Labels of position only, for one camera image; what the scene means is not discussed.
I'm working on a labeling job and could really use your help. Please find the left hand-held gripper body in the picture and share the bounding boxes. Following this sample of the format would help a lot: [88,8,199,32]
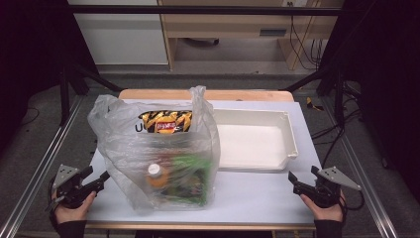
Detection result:
[49,164,97,210]

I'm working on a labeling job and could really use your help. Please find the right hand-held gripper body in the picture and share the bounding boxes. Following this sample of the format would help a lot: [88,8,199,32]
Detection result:
[310,166,363,209]

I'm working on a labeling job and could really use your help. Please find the clear plastic shopping bag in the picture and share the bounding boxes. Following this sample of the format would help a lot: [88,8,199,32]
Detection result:
[87,84,222,212]

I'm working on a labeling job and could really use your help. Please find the white plastic tray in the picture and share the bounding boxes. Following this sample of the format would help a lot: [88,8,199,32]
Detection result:
[212,108,299,173]

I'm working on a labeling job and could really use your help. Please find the black yellow chips bag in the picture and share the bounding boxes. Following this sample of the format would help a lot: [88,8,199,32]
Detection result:
[138,109,193,135]

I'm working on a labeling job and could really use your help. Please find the green snack packet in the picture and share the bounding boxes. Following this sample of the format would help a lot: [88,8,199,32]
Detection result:
[161,155,212,206]

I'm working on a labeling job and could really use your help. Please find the person's right hand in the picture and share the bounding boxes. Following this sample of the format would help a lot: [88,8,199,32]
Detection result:
[299,193,347,222]

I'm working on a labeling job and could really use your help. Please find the person's left hand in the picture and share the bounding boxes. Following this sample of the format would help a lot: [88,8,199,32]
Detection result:
[52,190,98,225]

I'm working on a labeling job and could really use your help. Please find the white table mat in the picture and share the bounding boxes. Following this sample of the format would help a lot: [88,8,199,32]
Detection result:
[84,98,323,229]

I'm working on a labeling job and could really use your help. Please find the orange juice bottle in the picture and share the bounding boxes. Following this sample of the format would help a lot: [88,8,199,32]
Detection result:
[145,163,171,191]

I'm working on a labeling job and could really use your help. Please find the yellow black floor tape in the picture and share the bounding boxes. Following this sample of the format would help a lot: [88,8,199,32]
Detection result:
[305,96,325,112]

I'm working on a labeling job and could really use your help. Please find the black metal stand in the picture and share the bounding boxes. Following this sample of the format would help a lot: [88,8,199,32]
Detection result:
[280,65,348,127]
[58,62,123,127]

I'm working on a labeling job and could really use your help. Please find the wooden table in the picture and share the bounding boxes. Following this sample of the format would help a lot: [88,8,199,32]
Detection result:
[84,88,317,231]

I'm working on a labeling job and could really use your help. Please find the white cabinet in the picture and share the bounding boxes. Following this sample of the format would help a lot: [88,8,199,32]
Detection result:
[67,0,169,66]

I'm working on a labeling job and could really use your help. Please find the wooden desk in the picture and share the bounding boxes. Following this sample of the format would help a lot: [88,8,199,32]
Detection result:
[157,0,345,71]

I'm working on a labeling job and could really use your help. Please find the black floor cables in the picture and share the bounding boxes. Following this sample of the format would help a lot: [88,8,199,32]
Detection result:
[310,108,363,168]

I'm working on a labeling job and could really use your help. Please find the right hand-held gripper cable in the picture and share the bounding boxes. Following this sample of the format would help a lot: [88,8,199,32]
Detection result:
[340,189,367,212]

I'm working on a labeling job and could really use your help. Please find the aluminium frame rail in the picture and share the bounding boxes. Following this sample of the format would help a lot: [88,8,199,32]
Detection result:
[0,95,83,238]
[321,97,399,238]

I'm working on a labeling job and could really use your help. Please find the thin black floor cable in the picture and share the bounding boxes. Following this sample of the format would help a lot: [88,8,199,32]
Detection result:
[19,107,41,127]

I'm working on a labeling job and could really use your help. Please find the black hanging desk cables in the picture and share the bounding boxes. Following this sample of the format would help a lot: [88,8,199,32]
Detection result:
[288,3,326,71]

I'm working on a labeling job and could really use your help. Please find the black horizontal frame bar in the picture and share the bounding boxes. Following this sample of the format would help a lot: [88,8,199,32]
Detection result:
[70,4,343,17]

